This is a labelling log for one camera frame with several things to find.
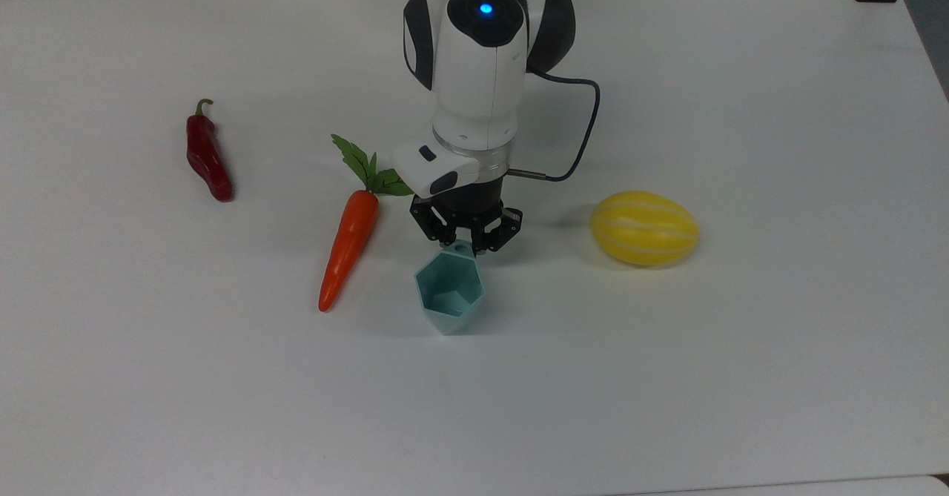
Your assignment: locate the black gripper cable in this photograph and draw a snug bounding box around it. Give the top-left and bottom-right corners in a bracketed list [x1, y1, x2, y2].
[507, 70, 601, 183]

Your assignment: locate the yellow striped toy melon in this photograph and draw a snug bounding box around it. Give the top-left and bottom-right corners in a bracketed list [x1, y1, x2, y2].
[590, 191, 700, 267]

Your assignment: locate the red toy chili pepper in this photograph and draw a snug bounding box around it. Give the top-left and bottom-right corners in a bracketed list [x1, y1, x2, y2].
[185, 99, 235, 203]

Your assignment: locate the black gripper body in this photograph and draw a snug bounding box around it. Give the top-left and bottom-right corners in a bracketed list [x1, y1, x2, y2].
[432, 170, 509, 222]

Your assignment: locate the orange toy carrot with leaves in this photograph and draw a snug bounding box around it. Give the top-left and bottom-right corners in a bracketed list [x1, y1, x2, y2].
[318, 134, 414, 314]

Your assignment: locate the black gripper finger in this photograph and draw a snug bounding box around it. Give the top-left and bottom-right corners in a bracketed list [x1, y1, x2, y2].
[472, 207, 523, 254]
[410, 196, 456, 246]

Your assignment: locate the teal hexagonal plastic mug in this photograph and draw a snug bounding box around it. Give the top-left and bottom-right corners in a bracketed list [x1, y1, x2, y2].
[414, 240, 486, 336]

